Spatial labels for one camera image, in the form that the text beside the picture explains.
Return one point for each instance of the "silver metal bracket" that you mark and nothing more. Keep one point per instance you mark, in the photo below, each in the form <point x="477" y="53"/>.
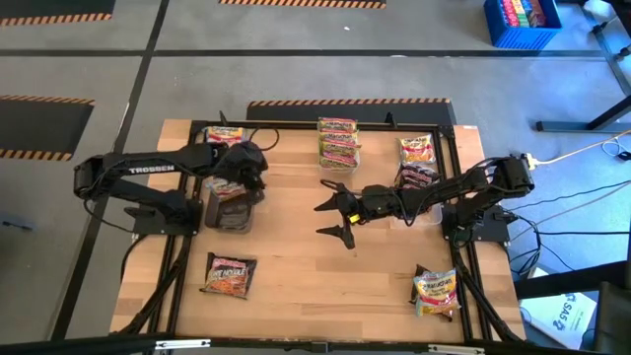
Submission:
<point x="182" y="344"/>
<point x="456" y="350"/>

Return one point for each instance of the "blue plastic crate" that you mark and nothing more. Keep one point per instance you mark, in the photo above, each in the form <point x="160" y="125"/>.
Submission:
<point x="522" y="40"/>

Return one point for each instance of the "red Lime Chili Shrimp packet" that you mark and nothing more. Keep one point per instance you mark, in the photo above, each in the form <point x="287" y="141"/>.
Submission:
<point x="337" y="124"/>
<point x="340" y="149"/>
<point x="339" y="137"/>
<point x="340" y="162"/>

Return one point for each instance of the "black metal beam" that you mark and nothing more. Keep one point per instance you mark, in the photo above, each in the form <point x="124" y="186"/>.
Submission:
<point x="567" y="281"/>

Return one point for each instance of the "blue yellow Maruchan ramen packet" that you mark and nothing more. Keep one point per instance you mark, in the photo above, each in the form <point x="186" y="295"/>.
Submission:
<point x="222" y="134"/>
<point x="224" y="188"/>
<point x="417" y="150"/>
<point x="436" y="293"/>

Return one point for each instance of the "black hazard-striped floor mat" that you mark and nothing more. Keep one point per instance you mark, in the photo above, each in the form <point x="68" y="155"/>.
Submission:
<point x="296" y="112"/>
<point x="39" y="128"/>
<point x="49" y="7"/>
<point x="296" y="4"/>

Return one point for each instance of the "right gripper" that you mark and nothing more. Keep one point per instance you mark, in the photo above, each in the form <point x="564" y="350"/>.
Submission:
<point x="372" y="204"/>

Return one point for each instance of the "black aluminium table frame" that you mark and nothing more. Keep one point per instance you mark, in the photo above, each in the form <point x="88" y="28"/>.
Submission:
<point x="236" y="123"/>

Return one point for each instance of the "black rig gantry frame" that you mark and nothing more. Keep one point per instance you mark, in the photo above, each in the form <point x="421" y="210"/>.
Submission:
<point x="74" y="346"/>

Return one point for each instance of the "white printed cardboard box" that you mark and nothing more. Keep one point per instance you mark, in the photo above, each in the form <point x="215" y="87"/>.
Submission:
<point x="557" y="320"/>

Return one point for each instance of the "black power adapter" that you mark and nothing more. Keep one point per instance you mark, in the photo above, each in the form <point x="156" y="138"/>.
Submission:
<point x="625" y="156"/>

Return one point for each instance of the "green ramen packet stack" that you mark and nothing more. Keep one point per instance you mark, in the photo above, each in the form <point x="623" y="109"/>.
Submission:
<point x="340" y="171"/>

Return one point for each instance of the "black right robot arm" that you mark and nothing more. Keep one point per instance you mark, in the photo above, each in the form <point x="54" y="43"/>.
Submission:
<point x="458" y="185"/>

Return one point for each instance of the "clear plastic bin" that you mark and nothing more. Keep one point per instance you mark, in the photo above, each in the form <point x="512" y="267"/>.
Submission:
<point x="419" y="223"/>

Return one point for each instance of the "black-legged desk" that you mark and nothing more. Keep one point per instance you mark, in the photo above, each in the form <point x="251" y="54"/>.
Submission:
<point x="567" y="126"/>

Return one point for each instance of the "colourful boxes stack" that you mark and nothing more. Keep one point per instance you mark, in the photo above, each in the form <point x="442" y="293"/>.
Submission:
<point x="522" y="12"/>

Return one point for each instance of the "small dark floor object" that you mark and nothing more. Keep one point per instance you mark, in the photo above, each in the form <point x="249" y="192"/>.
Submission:
<point x="15" y="225"/>

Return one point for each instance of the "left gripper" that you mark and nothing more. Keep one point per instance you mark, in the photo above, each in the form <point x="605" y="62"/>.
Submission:
<point x="241" y="165"/>

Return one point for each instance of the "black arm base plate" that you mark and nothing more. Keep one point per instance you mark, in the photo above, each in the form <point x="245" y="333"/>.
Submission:
<point x="140" y="222"/>
<point x="498" y="228"/>

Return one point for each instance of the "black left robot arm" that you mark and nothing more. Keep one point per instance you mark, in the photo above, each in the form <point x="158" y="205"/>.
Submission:
<point x="153" y="169"/>

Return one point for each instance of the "white power strip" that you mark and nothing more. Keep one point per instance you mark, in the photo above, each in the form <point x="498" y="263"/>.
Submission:
<point x="533" y="162"/>

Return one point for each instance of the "dark smoked plastic bin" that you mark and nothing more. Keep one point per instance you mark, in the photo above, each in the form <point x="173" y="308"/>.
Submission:
<point x="229" y="219"/>

